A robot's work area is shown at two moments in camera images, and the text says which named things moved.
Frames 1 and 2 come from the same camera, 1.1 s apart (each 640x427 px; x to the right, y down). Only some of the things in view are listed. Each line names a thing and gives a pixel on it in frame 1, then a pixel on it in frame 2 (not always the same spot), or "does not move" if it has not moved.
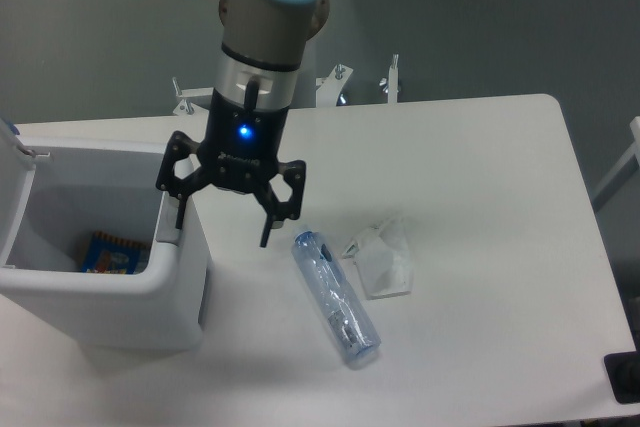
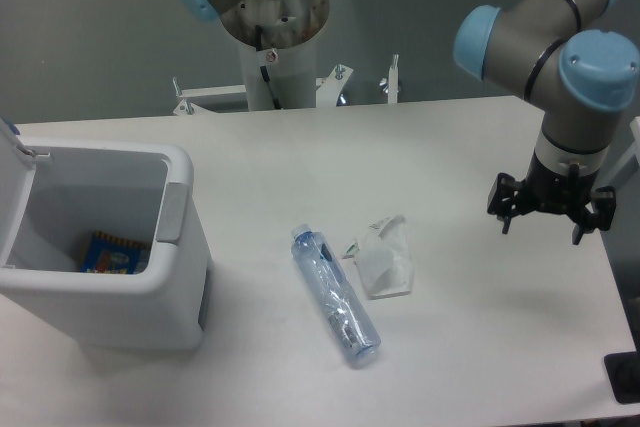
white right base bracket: [391, 83] does not move
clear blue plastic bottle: [335, 296] does not move
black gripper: [239, 151] → [555, 191]
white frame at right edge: [625, 160] does not move
